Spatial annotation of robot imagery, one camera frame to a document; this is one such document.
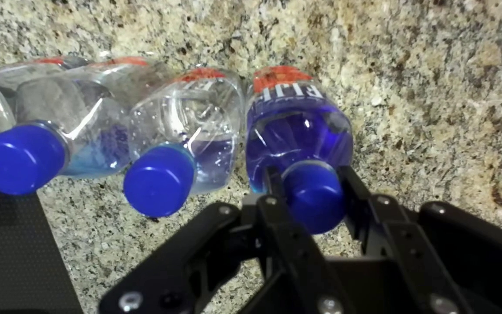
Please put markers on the black perforated panel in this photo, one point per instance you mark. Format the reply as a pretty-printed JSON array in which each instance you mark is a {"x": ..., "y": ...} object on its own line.
[{"x": 33, "y": 278}]

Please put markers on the Fiji water bottle red label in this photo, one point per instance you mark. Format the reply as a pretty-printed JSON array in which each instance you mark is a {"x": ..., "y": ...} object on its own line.
[{"x": 298, "y": 132}]

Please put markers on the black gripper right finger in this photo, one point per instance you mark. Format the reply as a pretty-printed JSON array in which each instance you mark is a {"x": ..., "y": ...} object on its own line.
[{"x": 445, "y": 255}]

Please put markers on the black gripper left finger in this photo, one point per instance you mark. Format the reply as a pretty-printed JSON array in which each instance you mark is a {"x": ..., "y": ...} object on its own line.
[{"x": 185, "y": 273}]

